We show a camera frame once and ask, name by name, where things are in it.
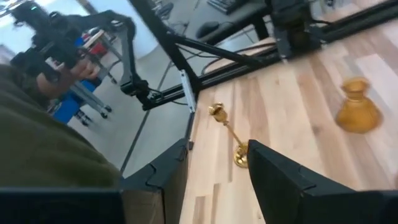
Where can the black computer mouse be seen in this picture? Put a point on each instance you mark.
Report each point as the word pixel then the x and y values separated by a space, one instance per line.
pixel 206 29

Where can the person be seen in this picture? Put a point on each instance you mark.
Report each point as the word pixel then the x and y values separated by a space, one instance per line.
pixel 46 149

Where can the white aluminium bracket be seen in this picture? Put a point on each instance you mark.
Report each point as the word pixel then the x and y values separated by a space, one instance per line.
pixel 188 90

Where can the blue cart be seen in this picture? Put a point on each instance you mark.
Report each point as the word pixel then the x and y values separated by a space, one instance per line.
pixel 66 109

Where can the black aluminium frame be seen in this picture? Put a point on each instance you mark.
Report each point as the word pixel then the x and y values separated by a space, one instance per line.
pixel 217 51

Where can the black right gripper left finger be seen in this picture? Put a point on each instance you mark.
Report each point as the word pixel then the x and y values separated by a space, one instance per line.
pixel 149 174

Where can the medium brass candlestick holder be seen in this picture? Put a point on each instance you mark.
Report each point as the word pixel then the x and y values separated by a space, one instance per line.
pixel 219 113

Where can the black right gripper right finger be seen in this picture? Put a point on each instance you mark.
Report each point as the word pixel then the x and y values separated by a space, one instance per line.
pixel 280 186

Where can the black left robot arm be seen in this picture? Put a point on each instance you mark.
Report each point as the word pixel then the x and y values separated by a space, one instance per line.
pixel 292 34

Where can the black desk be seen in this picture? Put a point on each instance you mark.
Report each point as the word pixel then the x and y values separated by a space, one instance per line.
pixel 242 18

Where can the amber glass candle holder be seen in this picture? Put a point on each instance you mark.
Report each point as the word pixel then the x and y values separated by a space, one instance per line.
pixel 357 115

